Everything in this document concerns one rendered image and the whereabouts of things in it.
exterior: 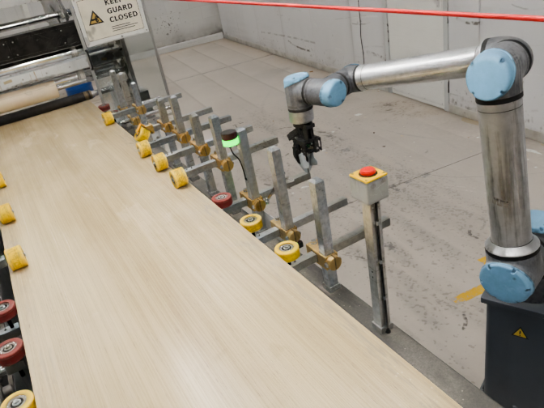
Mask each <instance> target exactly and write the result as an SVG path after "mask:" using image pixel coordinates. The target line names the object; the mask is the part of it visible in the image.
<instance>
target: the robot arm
mask: <svg viewBox="0 0 544 408"><path fill-rule="evenodd" d="M532 65H533V50H532V49H531V47H530V46H529V44H528V43H527V42H525V41H524V40H522V39H521V38H518V37H515V36H495V37H490V38H486V39H484V40H483V41H482V43H481V44H480V45H475V46H470V47H465V48H461V49H452V50H447V51H442V52H437V53H428V54H423V55H418V56H413V57H404V58H399V59H394V60H389V61H384V62H375V63H370V64H365V65H364V64H362V65H360V64H356V63H354V64H350V65H347V66H345V67H343V68H342V69H341V70H338V71H336V72H334V73H332V74H330V75H328V76H327V77H325V78H323V79H316V78H309V74H308V73H307V72H299V73H295V74H291V75H288V76H287V77H286V78H285V79H284V80H283V82H284V89H285V94H286V99H287V109H288V115H289V120H290V123H292V124H293V126H294V127H295V129H293V130H292V131H291V132H290V133H289V134H288V135H287V137H288V139H289V141H291V140H292V141H293V143H294V144H293V147H292V149H293V155H294V158H295V160H296V161H297V163H298V164H299V165H300V167H301V168H302V169H303V170H304V171H305V172H306V173H309V172H310V171H311V168H312V166H313V165H317V164H318V162H317V160H316V159H315V157H314V154H313V152H316V153H317V152H318V151H320V150H322V146H320V147H319V143H318V140H319V141H320V144H321V137H319V136H316V135H315V134H314V133H313V127H315V123H313V122H312V120H313V119H314V112H313V105H318V106H325V107H329V108H332V107H338V106H339V105H341V104H342V102H343V101H344V100H345V98H346V96H347V95H349V94H351V93H353V92H359V91H366V90H372V89H378V88H385V87H397V86H404V85H411V84H417V83H429V82H436V81H443V80H450V79H462V78H465V80H466V85H467V87H468V89H469V91H470V93H472V94H473V95H474V97H475V103H476V105H477V108H478V123H479V131H480V139H481V147H482V161H483V170H484V177H485V186H486V193H487V208H488V216H489V224H490V232H491V235H490V236H489V237H488V238H487V239H486V240H485V253H486V264H485V265H484V266H483V267H482V269H481V271H480V274H479V279H480V283H481V284H482V287H483V288H484V289H485V290H486V292H487V293H489V294H490V295H491V296H494V297H495V298H496V299H498V300H501V301H503V302H506V303H512V304H516V303H521V302H525V303H529V304H544V210H530V201H529V178H528V167H527V155H526V142H525V119H524V108H523V97H524V89H523V78H524V77H525V76H526V75H527V74H528V73H529V71H530V69H531V67H532ZM301 152H302V153H301ZM305 157H306V159H305Z"/></svg>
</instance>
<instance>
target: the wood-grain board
mask: <svg viewBox="0 0 544 408"><path fill-rule="evenodd" d="M102 113H104V112H102V111H101V110H100V109H99V108H97V107H96V106H95V105H94V104H93V103H90V104H86V105H83V106H80V107H77V108H73V109H70V110H66V111H64V112H61V113H56V114H53V115H51V116H47V117H43V118H40V119H37V120H35V121H30V122H27V123H23V124H21V125H17V126H13V127H11V128H8V129H4V130H0V172H1V174H2V176H3V177H4V178H5V182H6V187H3V188H1V189H0V206H1V205H3V204H5V203H9V204H10V206H11V209H13V211H14V214H15V218H16V220H14V221H12V222H9V223H6V224H2V223H1V221H0V228H1V233H2V240H3V244H4V248H5V250H6V249H9V248H12V247H14V246H16V245H20V246H21V248H22V250H23V252H24V253H25V254H26V258H27V260H28V266H25V267H22V268H20V269H17V270H14V271H13V270H12V269H11V268H10V266H9V264H8V268H9V272H10V277H11V284H12V288H13V292H14V297H15V304H16V308H17V313H18V317H19V324H20V328H21V332H22V336H23V344H24V348H25V352H26V356H27V361H28V368H29V372H30V377H31V381H32V388H33V393H34V397H35V401H36V408H463V407H462V406H460V405H459V404H458V403H456V402H455V401H454V400H453V399H452V398H451V397H450V396H448V395H447V394H446V393H445V392H443V391H442V390H441V389H440V388H438V387H437V386H436V385H434V384H433V383H432V382H431V381H430V380H428V379H427V378H426V377H425V376H424V375H423V374H422V373H420V372H419V371H418V370H417V369H415V368H414V367H413V366H411V365H410V364H409V363H408V362H406V361H405V360H404V359H403V358H402V357H401V356H400V355H398V354H397V353H396V352H395V351H393V350H392V349H391V348H390V347H388V346H387V345H386V344H385V343H383V342H382V341H381V340H380V339H379V338H378V337H377V336H375V335H374V334H373V333H372V332H370V331H369V330H368V329H367V328H365V327H364V326H363V325H361V324H360V323H359V322H358V321H357V320H356V319H355V318H354V317H352V316H351V315H350V314H349V313H347V312H346V311H345V310H344V309H342V308H341V307H340V306H338V305H337V304H336V303H335V302H333V301H332V300H331V299H330V298H329V297H328V296H327V295H325V294H324V293H323V292H322V291H320V290H319V289H318V288H317V287H315V286H314V285H313V284H312V283H310V282H309V281H308V280H307V279H306V278H305V277H304V276H302V275H301V274H300V273H299V272H297V271H296V270H295V269H293V268H292V267H291V266H290V265H288V264H287V263H286V262H285V261H284V260H283V259H282V258H281V257H279V256H278V255H277V254H276V253H274V252H273V251H272V250H270V249H269V248H268V247H267V246H265V245H264V244H263V243H262V242H261V241H260V240H259V239H257V238H256V237H255V236H254V235H252V234H251V233H250V232H249V231H247V230H246V229H245V228H244V227H242V226H241V225H240V224H239V223H237V222H236V221H235V220H234V219H233V218H232V217H231V216H229V215H228V214H227V213H226V212H224V211H223V210H222V209H220V208H219V207H218V206H217V205H215V204H214V203H213V202H212V201H211V200H210V199H209V198H207V197H206V196H205V195H204V194H203V193H201V192H200V191H199V190H197V189H196V188H195V187H194V186H192V185H191V184H190V183H188V184H187V185H184V186H182V187H180V188H178V189H176V188H175V187H174V186H173V184H172V182H171V179H170V176H169V172H170V171H172V170H173V169H172V168H170V167H169V166H168V168H167V169H164V170H162V171H160V172H157V171H156V170H155V168H154V166H153V163H152V161H151V156H152V155H154V153H153V152H152V154H151V155H148V156H146V157H143V158H142V157H141V156H140V155H139V153H138V150H137V147H136V142H138V141H136V140H135V139H134V137H133V136H132V135H131V134H129V133H128V132H127V131H126V130H124V129H123V128H122V127H121V126H119V125H118V124H117V123H116V122H115V123H114V124H111V125H107V126H106V125H105V124H104V121H103V119H102V116H101V114H102Z"/></svg>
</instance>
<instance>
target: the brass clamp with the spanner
mask: <svg viewBox="0 0 544 408"><path fill-rule="evenodd" d="M240 197H241V198H242V197H244V198H246V199H247V203H248V205H247V207H248V208H250V209H251V210H253V211H263V210H264V209H265V208H266V202H265V201H264V200H263V198H262V196H261V195H260V197H259V198H255V199H251V198H249V196H248V192H244V190H243V191H240Z"/></svg>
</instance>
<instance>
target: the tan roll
mask: <svg viewBox="0 0 544 408"><path fill-rule="evenodd" d="M91 81H94V79H93V76H90V77H86V78H84V79H79V80H75V81H72V82H69V83H64V84H61V85H58V86H56V84H55V82H54V81H53V80H52V81H48V82H46V83H40V84H37V85H34V86H31V87H25V88H23V89H19V90H17V91H12V92H8V93H5V94H2V95H0V114H2V113H7V112H10V111H13V110H16V109H19V108H24V107H27V106H29V105H33V104H38V103H40V102H44V101H46V100H51V99H54V98H58V97H59V96H60V95H59V92H58V91H60V90H62V89H66V88H68V87H73V86H77V85H79V84H83V83H88V82H91Z"/></svg>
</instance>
